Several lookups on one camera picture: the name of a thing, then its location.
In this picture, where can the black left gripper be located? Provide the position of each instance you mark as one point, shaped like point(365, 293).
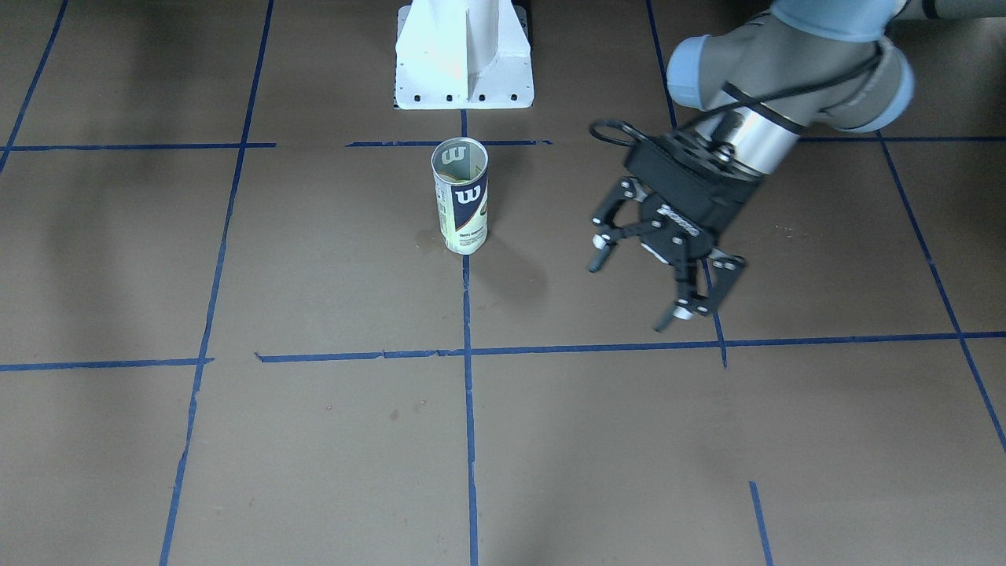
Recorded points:
point(677, 226)

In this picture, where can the clear tennis ball can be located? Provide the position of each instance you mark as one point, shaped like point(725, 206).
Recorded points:
point(459, 168)

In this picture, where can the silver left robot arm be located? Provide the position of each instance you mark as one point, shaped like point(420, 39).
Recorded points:
point(756, 90)

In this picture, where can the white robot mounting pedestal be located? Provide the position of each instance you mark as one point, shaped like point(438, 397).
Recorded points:
point(463, 54)

